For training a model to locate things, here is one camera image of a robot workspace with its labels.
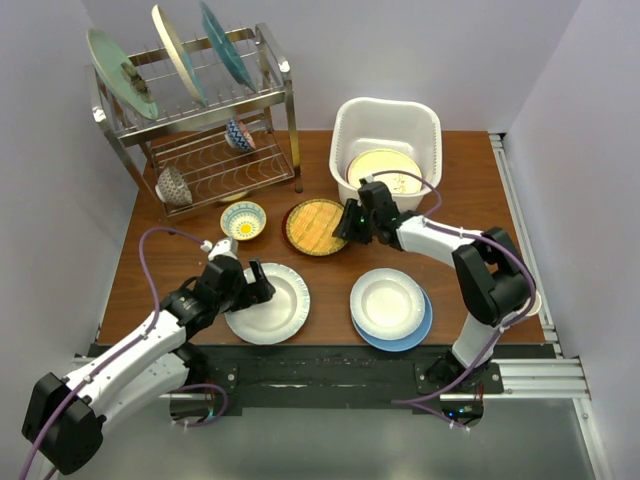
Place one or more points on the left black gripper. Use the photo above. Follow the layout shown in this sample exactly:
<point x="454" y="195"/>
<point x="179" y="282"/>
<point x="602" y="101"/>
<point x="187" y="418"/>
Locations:
<point x="257" y="290"/>

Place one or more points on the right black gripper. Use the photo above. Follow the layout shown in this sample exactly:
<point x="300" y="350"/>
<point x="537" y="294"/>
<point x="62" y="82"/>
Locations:
<point x="346" y="228"/>

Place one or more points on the white scalloped plate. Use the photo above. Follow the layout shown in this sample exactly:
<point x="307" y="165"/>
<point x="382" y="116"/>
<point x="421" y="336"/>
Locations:
<point x="388" y="304"/>
<point x="281" y="317"/>

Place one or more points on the woven bamboo tray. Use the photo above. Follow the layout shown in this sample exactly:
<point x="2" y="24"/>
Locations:
<point x="310" y="226"/>

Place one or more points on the green cream leaf plate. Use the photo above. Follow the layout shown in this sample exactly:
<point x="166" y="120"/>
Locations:
<point x="388" y="166"/>

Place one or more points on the pink bear plate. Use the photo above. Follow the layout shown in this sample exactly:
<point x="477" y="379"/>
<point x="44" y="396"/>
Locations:
<point x="347" y="171"/>

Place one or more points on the red-brown fluted plate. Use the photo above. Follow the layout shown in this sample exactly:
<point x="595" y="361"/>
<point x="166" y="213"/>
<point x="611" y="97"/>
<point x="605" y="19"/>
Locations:
<point x="284" y="229"/>

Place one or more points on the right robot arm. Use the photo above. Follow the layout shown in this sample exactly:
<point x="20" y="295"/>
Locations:
<point x="497" y="288"/>

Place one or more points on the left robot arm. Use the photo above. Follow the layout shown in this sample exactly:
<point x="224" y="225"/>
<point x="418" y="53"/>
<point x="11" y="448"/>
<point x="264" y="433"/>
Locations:
<point x="67" y="417"/>

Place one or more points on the white plastic bin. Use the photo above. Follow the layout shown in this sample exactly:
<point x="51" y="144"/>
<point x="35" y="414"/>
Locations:
<point x="365" y="123"/>

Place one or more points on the small teal patterned bowl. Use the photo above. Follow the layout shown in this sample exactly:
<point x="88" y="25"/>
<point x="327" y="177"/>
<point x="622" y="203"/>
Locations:
<point x="243" y="220"/>

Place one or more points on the grey patterned bowl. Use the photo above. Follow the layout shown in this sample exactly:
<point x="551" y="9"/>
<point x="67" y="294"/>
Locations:
<point x="172" y="189"/>

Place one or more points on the blue plate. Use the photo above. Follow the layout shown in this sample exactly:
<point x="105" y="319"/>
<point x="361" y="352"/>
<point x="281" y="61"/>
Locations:
<point x="406" y="343"/>

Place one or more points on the blue zigzag patterned bowl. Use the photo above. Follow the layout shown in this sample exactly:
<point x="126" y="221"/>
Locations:
<point x="238" y="136"/>

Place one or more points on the steel two-tier dish rack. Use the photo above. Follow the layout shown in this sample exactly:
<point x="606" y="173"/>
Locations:
<point x="190" y="137"/>

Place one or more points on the white paper cup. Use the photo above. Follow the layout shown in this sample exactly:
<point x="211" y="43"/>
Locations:
<point x="536" y="305"/>

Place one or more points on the dark teal plate in rack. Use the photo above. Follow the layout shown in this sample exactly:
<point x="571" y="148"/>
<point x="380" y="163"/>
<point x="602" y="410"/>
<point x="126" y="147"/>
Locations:
<point x="224" y="48"/>

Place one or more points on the cream rimmed teal plate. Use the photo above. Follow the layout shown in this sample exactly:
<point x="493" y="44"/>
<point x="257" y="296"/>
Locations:
<point x="178" y="55"/>

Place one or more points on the light green plate in rack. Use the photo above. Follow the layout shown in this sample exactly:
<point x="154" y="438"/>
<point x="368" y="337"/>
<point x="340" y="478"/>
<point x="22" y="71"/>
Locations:
<point x="120" y="75"/>

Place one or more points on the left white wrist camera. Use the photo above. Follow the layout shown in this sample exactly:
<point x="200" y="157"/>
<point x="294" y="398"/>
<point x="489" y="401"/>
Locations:
<point x="225" y="247"/>

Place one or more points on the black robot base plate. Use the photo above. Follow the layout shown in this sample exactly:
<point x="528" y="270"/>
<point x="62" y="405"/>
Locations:
<point x="296" y="376"/>

